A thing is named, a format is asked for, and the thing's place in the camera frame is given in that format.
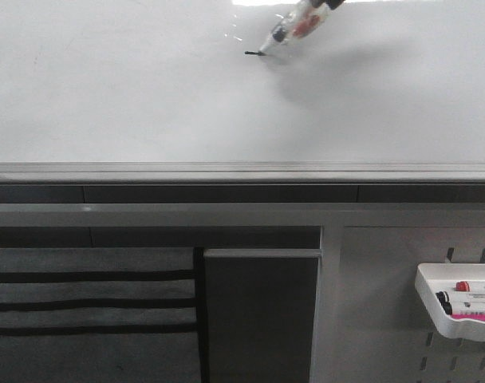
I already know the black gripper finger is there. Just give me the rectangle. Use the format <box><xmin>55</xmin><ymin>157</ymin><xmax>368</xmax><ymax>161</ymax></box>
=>
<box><xmin>325</xmin><ymin>0</ymin><xmax>345</xmax><ymax>10</ymax></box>

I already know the white black-tipped whiteboard marker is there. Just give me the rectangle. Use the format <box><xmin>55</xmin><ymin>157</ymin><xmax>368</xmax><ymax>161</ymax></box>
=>
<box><xmin>246</xmin><ymin>1</ymin><xmax>333</xmax><ymax>56</ymax></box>

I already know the white whiteboard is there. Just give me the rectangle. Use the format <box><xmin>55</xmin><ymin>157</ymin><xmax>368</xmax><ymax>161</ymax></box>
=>
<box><xmin>0</xmin><ymin>1</ymin><xmax>485</xmax><ymax>164</ymax></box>

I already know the grey aluminium whiteboard tray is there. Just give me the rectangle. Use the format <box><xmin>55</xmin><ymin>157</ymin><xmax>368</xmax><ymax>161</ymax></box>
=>
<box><xmin>0</xmin><ymin>161</ymin><xmax>485</xmax><ymax>184</ymax></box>

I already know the dark grey panel board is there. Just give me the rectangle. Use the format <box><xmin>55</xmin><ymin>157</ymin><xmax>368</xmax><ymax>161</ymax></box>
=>
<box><xmin>205</xmin><ymin>248</ymin><xmax>321</xmax><ymax>382</ymax></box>

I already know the upper black-capped white marker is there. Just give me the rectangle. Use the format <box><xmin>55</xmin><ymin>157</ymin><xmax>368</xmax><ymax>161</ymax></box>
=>
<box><xmin>435</xmin><ymin>291</ymin><xmax>485</xmax><ymax>303</ymax></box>

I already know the black-capped white marker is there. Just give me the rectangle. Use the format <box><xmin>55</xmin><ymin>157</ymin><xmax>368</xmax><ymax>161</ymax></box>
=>
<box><xmin>441</xmin><ymin>302</ymin><xmax>485</xmax><ymax>315</ymax></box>
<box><xmin>435</xmin><ymin>291</ymin><xmax>485</xmax><ymax>303</ymax></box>

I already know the red-capped white marker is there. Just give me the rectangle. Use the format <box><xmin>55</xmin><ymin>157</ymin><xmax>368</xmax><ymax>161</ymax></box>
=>
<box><xmin>455</xmin><ymin>281</ymin><xmax>485</xmax><ymax>294</ymax></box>

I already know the white plastic marker bin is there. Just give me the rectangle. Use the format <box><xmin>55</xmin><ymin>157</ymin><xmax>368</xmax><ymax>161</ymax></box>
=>
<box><xmin>415</xmin><ymin>263</ymin><xmax>485</xmax><ymax>342</ymax></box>

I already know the white metal pegboard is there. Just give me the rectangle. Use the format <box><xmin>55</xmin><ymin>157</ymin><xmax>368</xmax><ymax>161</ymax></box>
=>
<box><xmin>310</xmin><ymin>227</ymin><xmax>485</xmax><ymax>382</ymax></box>

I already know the lower black-capped white marker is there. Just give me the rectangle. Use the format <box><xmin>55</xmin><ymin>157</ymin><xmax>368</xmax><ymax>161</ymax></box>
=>
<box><xmin>441</xmin><ymin>302</ymin><xmax>485</xmax><ymax>315</ymax></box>

